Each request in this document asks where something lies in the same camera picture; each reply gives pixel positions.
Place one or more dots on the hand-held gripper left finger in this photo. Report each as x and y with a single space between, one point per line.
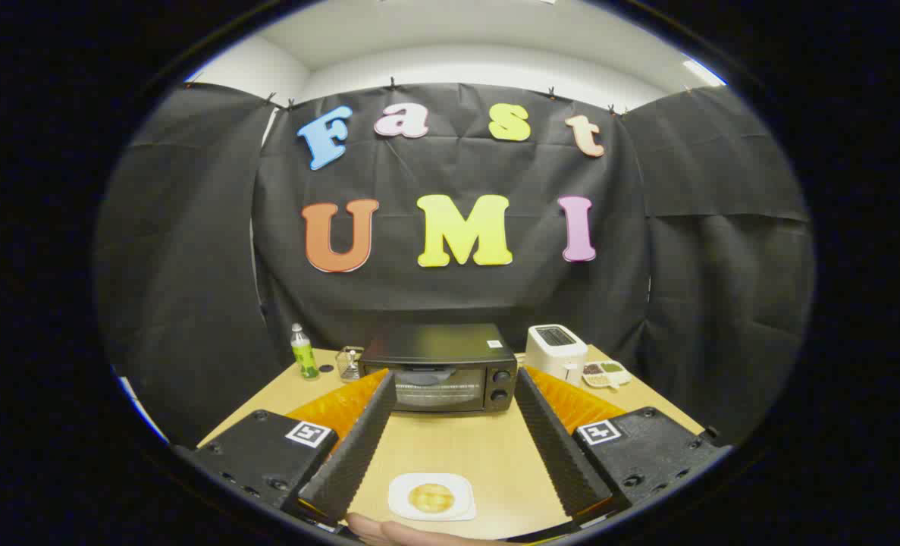
359 447

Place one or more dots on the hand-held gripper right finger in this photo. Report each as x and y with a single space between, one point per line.
552 447

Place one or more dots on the round golden bread bun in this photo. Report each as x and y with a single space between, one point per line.
431 498

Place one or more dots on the black toaster oven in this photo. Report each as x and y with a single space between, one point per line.
438 349

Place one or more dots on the white pop-up toaster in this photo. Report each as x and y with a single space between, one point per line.
556 349

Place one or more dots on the white square plate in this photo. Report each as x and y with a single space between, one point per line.
400 500

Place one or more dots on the clear glass jar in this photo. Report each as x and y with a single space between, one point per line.
349 364

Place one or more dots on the divided white snack dish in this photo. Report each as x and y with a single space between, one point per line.
605 374

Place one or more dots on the green label plastic bottle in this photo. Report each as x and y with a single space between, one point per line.
304 360

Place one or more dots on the black backdrop cloth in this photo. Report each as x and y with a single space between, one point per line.
457 296

